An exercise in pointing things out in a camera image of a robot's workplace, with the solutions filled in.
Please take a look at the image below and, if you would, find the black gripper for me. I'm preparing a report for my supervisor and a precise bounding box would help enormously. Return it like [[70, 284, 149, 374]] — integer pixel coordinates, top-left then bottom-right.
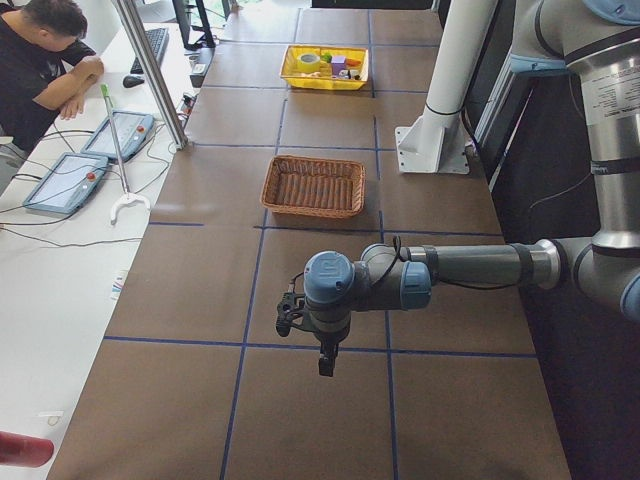
[[310, 309, 351, 377]]

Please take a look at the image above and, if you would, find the yellow tape roll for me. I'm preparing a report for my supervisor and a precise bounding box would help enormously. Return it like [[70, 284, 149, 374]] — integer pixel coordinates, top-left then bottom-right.
[[296, 52, 321, 74]]

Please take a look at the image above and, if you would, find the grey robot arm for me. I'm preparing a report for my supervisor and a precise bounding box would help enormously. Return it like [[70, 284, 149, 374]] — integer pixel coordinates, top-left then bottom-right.
[[295, 1, 639, 376]]

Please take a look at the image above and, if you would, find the brown wicker basket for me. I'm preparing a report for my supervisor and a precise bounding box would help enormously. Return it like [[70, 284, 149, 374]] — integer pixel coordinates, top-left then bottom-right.
[[261, 155, 366, 219]]

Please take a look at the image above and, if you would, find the yellow plastic basket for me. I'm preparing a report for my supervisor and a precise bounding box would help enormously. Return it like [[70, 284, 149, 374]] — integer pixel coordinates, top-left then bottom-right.
[[280, 44, 369, 91]]

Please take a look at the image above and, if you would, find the purple cube block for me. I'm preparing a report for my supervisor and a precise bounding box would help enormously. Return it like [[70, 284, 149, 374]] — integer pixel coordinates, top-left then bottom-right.
[[329, 55, 347, 76]]

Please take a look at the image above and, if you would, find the far teach pendant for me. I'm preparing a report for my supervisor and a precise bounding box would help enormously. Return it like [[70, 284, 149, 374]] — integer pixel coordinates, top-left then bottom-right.
[[81, 110, 155, 163]]

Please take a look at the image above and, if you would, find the teach pendant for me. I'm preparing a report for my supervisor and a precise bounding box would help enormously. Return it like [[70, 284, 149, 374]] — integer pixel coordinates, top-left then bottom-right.
[[23, 153, 109, 214], [81, 110, 155, 163]]

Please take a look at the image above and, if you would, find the near teach pendant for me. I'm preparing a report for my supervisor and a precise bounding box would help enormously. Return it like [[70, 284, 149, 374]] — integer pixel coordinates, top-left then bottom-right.
[[23, 153, 109, 214]]

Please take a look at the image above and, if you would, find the black computer mouse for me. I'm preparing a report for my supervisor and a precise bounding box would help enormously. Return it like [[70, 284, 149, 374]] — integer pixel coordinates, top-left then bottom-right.
[[122, 74, 145, 89]]

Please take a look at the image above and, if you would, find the red cylinder object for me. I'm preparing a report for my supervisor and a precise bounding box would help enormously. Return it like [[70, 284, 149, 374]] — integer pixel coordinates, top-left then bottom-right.
[[1, 431, 54, 468]]

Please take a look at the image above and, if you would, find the white reacher grabber stick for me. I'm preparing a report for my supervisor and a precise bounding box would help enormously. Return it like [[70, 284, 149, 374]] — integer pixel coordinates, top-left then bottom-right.
[[100, 83, 151, 226]]

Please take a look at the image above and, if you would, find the black keyboard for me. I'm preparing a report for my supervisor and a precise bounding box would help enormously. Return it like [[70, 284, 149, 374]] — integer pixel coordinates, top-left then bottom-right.
[[130, 27, 170, 75]]

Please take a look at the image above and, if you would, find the person in black shirt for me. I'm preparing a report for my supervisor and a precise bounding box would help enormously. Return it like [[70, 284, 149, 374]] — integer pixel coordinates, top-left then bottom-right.
[[1, 0, 104, 164]]

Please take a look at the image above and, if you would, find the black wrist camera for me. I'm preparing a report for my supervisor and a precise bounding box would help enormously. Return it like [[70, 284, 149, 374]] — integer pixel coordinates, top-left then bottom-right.
[[275, 292, 305, 337]]

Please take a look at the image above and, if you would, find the white post base plate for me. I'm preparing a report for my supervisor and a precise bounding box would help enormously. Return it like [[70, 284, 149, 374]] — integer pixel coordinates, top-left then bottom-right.
[[394, 110, 470, 175]]

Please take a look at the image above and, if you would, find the white camera post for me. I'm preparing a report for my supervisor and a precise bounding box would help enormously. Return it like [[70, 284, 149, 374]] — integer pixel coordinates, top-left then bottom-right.
[[424, 0, 498, 118]]

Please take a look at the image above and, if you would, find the aluminium frame post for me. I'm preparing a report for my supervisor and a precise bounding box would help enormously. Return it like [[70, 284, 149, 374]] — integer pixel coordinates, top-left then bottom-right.
[[114, 0, 188, 150]]

